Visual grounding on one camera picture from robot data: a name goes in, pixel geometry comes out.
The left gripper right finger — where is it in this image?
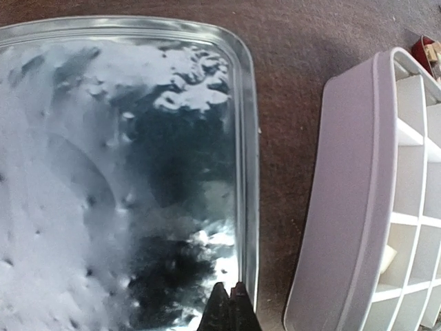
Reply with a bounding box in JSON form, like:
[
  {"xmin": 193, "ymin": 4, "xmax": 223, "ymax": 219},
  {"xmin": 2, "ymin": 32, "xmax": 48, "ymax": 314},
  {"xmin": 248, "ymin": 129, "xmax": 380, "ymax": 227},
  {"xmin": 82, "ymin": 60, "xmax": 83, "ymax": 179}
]
[{"xmin": 229, "ymin": 282, "xmax": 262, "ymax": 331}]

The metal tin lid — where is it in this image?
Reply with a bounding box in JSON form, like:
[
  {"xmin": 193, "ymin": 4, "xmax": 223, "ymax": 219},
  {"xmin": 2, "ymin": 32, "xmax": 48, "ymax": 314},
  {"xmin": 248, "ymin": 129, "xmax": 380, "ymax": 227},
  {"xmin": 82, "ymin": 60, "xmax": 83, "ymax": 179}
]
[{"xmin": 1, "ymin": 16, "xmax": 259, "ymax": 330}]

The dark red chocolate tray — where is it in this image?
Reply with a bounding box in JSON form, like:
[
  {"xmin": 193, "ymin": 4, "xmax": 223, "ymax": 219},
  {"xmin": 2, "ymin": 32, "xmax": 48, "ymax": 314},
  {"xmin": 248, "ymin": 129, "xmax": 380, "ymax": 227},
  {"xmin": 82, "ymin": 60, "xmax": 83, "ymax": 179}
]
[{"xmin": 411, "ymin": 35, "xmax": 440, "ymax": 82}]

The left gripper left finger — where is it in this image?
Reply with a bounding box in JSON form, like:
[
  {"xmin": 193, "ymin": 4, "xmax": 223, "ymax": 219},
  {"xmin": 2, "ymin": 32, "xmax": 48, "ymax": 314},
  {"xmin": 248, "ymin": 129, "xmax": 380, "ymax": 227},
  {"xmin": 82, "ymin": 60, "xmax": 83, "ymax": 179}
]
[{"xmin": 198, "ymin": 282, "xmax": 230, "ymax": 331}]

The white compartment tin box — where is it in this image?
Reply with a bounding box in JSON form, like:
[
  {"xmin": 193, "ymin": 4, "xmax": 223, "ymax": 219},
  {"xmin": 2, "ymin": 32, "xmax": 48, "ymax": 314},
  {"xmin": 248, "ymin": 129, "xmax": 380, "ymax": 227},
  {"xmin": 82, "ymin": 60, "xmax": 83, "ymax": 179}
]
[{"xmin": 283, "ymin": 48, "xmax": 440, "ymax": 330}]

